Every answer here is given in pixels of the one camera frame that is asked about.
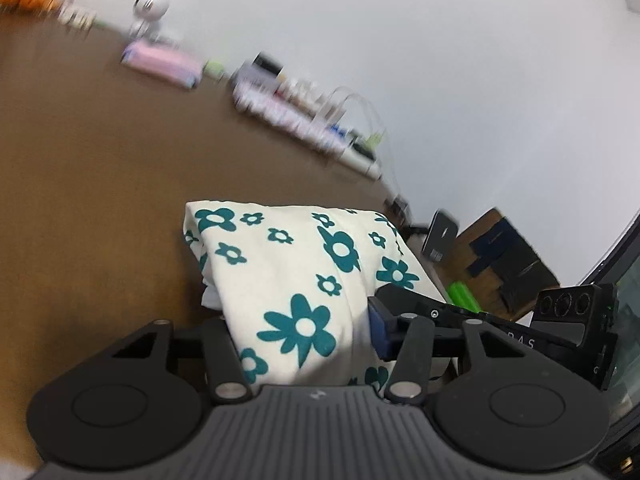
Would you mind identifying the pink blue purple garment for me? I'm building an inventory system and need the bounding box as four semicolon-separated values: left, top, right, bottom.
120;39;204;89

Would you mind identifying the white power strip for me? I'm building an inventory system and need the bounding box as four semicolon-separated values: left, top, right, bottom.
337;148;382;180

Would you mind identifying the container of oranges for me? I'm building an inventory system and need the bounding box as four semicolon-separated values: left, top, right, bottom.
0;0;61;13

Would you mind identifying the pink floral garment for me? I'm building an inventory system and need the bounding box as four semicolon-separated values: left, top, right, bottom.
232;81;348;156

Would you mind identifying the white green flower garment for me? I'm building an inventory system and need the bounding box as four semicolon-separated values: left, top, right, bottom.
183;200;442;391

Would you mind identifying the white charging cable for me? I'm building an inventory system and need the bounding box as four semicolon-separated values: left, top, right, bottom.
314;84;402;196

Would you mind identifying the green small packet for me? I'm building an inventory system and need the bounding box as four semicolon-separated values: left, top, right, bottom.
203;60;227;80

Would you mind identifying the white round camera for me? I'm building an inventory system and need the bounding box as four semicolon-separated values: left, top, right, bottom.
128;0;171;44

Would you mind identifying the grey tin box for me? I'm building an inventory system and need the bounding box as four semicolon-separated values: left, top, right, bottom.
231;52;283;92

